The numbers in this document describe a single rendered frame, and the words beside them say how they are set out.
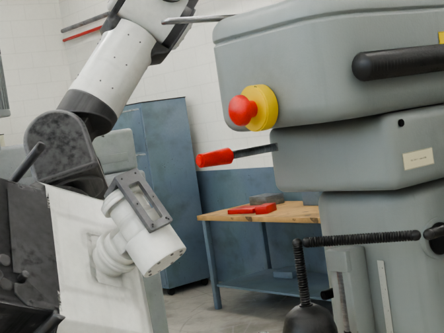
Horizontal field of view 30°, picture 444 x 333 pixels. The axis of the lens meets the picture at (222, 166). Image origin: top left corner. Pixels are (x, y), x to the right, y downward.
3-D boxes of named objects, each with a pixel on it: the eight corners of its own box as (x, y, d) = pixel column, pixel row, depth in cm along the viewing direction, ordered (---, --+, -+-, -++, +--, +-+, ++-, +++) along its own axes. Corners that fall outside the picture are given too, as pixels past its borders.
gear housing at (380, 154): (398, 191, 104) (387, 113, 104) (272, 193, 124) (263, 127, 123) (544, 153, 125) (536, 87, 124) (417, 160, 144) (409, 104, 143)
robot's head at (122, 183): (124, 261, 109) (143, 234, 103) (89, 209, 111) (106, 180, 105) (161, 242, 112) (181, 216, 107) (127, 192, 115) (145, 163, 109)
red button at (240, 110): (246, 125, 103) (241, 94, 103) (226, 128, 107) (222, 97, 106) (265, 122, 105) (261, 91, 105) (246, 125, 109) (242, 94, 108)
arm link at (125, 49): (182, 30, 144) (121, 135, 136) (118, -12, 141) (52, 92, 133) (204, 4, 133) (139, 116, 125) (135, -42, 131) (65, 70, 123)
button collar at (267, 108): (270, 130, 104) (263, 82, 104) (240, 133, 109) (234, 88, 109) (282, 128, 106) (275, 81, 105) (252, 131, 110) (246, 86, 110)
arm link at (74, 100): (123, 137, 136) (82, 207, 131) (75, 116, 138) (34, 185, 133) (112, 103, 125) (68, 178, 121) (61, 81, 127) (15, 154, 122)
